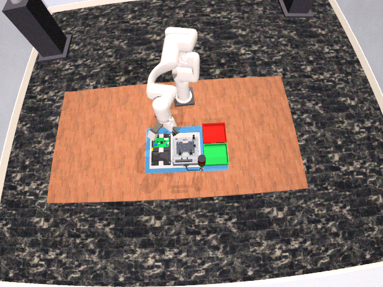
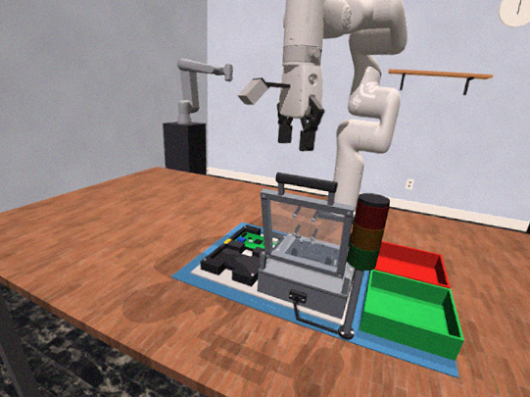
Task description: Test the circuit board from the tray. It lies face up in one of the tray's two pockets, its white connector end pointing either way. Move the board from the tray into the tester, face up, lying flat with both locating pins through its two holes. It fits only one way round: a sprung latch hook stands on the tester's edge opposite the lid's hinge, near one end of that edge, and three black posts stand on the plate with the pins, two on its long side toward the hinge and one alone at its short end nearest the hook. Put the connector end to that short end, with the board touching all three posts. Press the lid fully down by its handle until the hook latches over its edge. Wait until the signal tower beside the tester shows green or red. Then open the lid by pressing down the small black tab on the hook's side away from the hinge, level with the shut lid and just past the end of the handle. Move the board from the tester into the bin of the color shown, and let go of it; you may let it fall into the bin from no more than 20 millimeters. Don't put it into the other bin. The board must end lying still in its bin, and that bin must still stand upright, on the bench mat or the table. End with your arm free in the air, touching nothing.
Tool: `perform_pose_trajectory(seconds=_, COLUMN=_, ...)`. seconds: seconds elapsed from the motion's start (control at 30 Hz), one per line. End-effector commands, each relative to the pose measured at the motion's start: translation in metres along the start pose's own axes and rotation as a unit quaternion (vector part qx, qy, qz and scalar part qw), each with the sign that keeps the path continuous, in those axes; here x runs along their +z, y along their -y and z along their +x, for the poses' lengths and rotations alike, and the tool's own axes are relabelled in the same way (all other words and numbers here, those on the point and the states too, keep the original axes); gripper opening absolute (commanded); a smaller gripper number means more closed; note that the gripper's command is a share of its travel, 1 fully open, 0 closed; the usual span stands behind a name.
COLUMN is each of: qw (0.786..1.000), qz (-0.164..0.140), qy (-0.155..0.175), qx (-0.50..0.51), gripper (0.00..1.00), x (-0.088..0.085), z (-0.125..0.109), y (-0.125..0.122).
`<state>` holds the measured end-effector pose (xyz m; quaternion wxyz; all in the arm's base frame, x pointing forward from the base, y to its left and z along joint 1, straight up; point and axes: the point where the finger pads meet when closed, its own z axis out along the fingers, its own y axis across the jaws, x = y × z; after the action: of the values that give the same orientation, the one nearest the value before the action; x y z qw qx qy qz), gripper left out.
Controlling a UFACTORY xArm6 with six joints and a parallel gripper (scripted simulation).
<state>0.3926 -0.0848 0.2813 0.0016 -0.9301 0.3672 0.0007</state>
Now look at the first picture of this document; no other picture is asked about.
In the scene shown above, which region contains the green circuit board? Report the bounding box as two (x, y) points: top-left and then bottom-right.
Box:
(153, 137), (169, 148)

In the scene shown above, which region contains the red bin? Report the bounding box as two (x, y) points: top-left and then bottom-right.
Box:
(202, 122), (227, 144)

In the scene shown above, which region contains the green bin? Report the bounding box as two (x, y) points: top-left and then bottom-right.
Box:
(203, 143), (229, 166)

